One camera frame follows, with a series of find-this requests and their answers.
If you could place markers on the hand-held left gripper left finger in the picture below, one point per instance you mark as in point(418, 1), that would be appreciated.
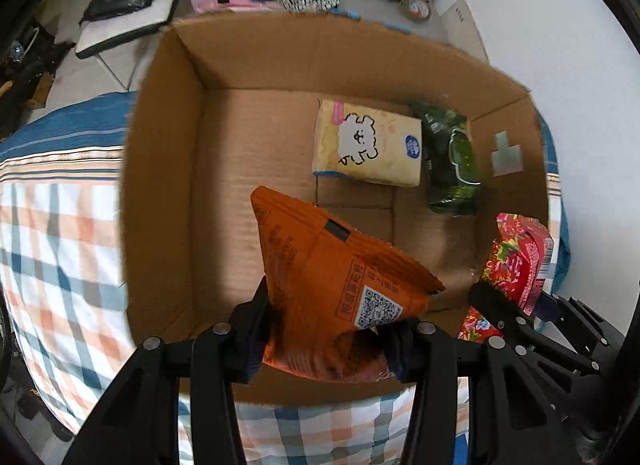
point(250, 345)

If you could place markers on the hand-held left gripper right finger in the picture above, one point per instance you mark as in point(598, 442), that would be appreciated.
point(400, 355)

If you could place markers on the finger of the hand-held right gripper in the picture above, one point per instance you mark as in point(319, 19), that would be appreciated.
point(500, 307)

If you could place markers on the red floral snack packet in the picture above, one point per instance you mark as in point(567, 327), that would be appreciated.
point(515, 255)

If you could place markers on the orange snack packet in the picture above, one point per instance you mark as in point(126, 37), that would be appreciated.
point(310, 270)

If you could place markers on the brown cardboard box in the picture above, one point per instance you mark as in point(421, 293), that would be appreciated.
point(240, 145)

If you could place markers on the green snack packet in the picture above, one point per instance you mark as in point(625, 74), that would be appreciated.
point(450, 165)

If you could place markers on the yellow tissue pack with dog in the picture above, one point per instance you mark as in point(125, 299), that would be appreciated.
point(365, 145)

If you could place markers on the plaid bed sheet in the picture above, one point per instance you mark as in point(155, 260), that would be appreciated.
point(50, 245)

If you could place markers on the flat cardboard piece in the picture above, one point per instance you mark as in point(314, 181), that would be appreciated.
point(465, 30)

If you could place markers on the small round container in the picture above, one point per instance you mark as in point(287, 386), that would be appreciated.
point(417, 9)

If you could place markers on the white board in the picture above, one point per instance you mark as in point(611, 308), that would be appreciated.
point(125, 27)

